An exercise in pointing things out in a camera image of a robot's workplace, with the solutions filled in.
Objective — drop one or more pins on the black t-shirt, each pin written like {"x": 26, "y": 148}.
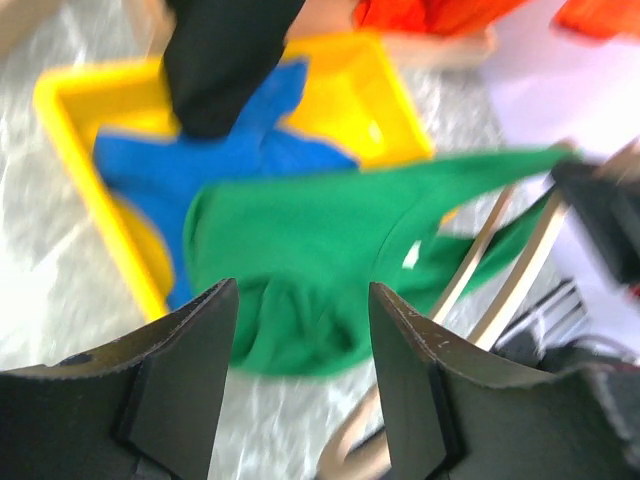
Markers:
{"x": 219, "y": 53}

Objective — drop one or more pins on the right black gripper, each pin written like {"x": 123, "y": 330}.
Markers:
{"x": 609, "y": 210}

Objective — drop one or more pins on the orange t-shirt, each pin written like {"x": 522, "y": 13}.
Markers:
{"x": 599, "y": 20}

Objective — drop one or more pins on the blue garment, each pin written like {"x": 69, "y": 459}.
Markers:
{"x": 161, "y": 177}

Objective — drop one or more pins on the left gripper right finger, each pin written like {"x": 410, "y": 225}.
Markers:
{"x": 454, "y": 411}

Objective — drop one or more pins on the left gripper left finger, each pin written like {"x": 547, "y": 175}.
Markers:
{"x": 144, "y": 406}

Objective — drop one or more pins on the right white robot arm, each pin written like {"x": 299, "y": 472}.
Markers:
{"x": 593, "y": 314}

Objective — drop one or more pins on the green tank top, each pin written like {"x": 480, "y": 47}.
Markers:
{"x": 304, "y": 251}

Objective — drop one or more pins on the yellow plastic tray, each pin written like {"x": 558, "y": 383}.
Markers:
{"x": 353, "y": 98}

